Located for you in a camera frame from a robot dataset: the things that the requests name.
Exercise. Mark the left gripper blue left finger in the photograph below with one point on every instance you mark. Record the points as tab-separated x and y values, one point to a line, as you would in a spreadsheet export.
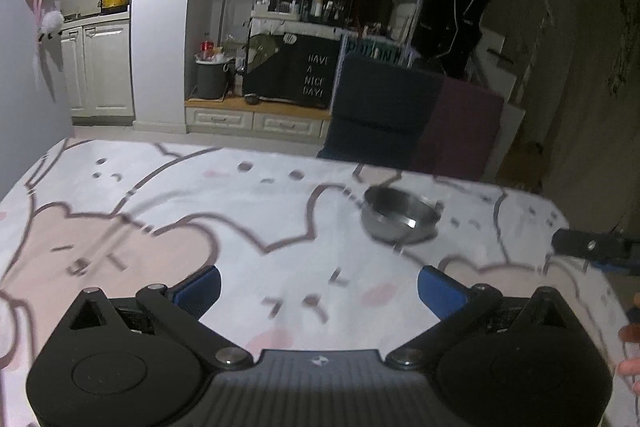
177	310

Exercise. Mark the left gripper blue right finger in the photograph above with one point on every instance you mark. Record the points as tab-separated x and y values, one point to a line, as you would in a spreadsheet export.
461	311

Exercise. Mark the round stainless steel bowl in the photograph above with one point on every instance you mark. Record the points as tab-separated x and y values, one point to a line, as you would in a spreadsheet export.
399	217

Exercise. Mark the person right hand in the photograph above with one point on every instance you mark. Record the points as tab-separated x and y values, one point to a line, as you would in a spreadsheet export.
630	366

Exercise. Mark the cartoon bear tablecloth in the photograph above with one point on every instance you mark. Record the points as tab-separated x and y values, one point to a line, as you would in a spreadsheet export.
298	269

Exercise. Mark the maroon chair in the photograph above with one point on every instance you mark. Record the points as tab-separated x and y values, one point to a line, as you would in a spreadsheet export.
461	132

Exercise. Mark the wooden low drawer unit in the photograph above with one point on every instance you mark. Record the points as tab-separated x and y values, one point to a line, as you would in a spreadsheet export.
265	120

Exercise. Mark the small black bowl on unit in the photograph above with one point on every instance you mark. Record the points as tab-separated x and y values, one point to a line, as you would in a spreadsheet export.
251	99

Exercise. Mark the dark blue chair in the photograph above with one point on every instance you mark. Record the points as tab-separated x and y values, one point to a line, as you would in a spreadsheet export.
379	112

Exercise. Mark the white staircase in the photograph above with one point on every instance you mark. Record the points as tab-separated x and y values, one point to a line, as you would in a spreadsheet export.
485	59

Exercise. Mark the grey trash bin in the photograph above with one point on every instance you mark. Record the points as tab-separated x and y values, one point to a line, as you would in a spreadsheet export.
213	78

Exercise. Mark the black have a nice day cabinet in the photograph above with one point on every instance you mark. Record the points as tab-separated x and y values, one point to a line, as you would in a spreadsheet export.
291	68

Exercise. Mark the white kitchen cabinets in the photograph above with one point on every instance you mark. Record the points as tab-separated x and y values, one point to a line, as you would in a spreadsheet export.
96	62

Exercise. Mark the black hanging jacket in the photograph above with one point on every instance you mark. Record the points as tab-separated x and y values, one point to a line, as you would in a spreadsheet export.
447	33

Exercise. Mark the white two-tier shelf rack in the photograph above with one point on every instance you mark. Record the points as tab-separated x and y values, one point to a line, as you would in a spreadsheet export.
277	9

